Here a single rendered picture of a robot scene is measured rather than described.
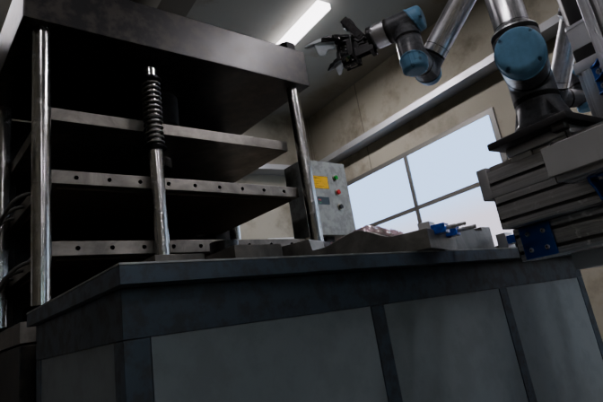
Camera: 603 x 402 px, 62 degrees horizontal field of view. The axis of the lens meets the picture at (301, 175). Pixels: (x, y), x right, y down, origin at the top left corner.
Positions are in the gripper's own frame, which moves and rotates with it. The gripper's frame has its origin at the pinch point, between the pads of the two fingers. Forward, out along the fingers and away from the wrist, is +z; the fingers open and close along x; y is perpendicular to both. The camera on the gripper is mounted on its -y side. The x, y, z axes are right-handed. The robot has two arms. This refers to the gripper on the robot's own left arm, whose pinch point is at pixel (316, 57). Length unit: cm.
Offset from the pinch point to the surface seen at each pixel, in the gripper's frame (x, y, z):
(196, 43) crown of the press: 12, -44, 62
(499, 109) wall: 265, -97, -25
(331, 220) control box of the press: 100, 17, 51
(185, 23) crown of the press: 7, -52, 64
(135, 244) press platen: 1, 43, 81
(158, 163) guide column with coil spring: 4, 12, 74
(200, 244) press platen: 26, 40, 73
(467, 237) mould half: 53, 54, -23
